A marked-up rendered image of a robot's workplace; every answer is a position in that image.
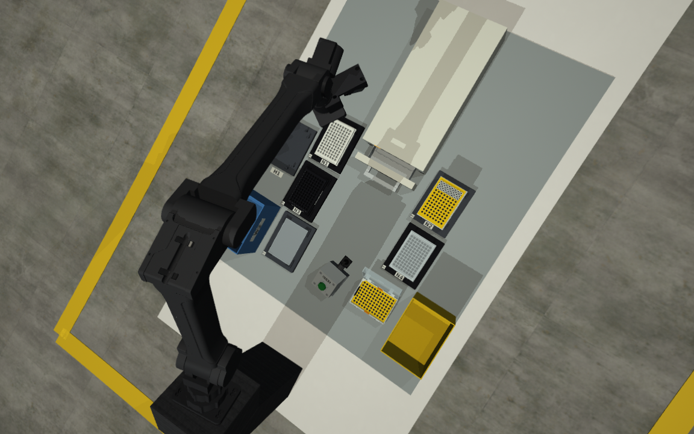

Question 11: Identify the white label with black text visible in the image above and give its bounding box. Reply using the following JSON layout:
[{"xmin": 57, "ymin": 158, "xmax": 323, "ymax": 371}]
[{"xmin": 270, "ymin": 167, "xmax": 284, "ymax": 178}]

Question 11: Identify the large cream rectangular box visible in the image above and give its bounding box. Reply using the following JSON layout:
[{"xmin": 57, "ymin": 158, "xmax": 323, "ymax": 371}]
[{"xmin": 355, "ymin": 0, "xmax": 507, "ymax": 192}]

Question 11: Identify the blue open-top bin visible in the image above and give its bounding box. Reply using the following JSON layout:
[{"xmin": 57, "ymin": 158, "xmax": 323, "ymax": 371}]
[{"xmin": 228, "ymin": 190, "xmax": 281, "ymax": 254}]

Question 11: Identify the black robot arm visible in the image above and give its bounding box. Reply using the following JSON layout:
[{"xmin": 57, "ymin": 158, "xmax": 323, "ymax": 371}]
[{"xmin": 138, "ymin": 37, "xmax": 368, "ymax": 426}]

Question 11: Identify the white assay plate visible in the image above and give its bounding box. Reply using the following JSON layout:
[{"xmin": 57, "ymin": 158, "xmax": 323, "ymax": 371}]
[{"xmin": 315, "ymin": 120, "xmax": 357, "ymax": 166}]

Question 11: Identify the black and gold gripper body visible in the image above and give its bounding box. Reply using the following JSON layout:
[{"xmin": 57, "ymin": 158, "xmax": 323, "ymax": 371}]
[{"xmin": 313, "ymin": 90, "xmax": 346, "ymax": 128}]

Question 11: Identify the yellow bin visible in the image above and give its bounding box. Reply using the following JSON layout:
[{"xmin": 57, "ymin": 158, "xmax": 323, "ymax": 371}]
[{"xmin": 380, "ymin": 292, "xmax": 456, "ymax": 379}]

